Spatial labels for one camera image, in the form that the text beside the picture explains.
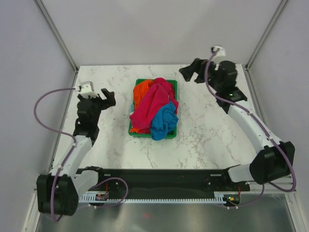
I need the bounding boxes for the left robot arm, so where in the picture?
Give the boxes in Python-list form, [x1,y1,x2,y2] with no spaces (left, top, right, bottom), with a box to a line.
[36,87,116,220]

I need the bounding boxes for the right aluminium corner post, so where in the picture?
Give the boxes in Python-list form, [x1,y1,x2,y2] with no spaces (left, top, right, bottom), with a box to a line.
[244,0,290,71]

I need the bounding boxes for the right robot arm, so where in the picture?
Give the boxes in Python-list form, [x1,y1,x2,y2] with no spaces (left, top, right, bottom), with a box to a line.
[179,58,296,192]

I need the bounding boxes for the blue t shirt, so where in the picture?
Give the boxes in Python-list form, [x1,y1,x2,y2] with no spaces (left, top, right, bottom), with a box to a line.
[150,101,179,141]

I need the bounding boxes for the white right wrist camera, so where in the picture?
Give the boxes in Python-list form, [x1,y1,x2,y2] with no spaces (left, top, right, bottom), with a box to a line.
[211,45,226,64]

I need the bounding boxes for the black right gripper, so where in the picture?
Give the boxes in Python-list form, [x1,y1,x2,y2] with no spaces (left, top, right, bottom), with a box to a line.
[179,58,223,92]

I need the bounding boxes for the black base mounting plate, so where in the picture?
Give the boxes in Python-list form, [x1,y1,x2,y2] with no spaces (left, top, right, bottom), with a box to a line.
[90,167,250,198]

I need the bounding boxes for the aluminium corner post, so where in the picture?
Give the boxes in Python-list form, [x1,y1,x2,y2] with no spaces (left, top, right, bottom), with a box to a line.
[244,0,290,71]
[34,0,79,73]

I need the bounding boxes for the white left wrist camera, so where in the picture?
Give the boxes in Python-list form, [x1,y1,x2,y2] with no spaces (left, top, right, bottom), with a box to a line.
[75,81,97,99]

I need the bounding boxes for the left aluminium corner post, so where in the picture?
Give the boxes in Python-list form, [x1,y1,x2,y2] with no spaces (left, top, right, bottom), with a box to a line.
[34,0,79,73]

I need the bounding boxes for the green plastic basket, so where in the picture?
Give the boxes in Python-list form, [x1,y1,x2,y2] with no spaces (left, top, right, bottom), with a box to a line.
[128,77,179,141]

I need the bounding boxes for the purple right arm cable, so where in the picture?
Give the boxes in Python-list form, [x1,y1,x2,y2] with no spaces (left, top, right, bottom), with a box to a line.
[205,49,297,192]

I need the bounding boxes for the magenta t shirt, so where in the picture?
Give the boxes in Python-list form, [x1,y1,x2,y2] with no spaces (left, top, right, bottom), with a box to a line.
[128,77,179,137]

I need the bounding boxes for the right side aluminium rail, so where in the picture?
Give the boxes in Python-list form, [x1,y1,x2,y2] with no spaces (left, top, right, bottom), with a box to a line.
[244,69,282,174]

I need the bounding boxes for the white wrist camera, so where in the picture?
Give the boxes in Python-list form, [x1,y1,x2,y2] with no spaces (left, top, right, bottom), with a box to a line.
[211,45,226,64]
[75,81,97,99]

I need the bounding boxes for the white slotted cable duct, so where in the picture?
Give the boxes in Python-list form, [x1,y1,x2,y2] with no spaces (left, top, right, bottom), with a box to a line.
[79,192,226,204]

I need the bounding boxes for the orange t shirt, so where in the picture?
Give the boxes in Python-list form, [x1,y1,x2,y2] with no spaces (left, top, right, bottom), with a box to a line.
[133,79,153,110]

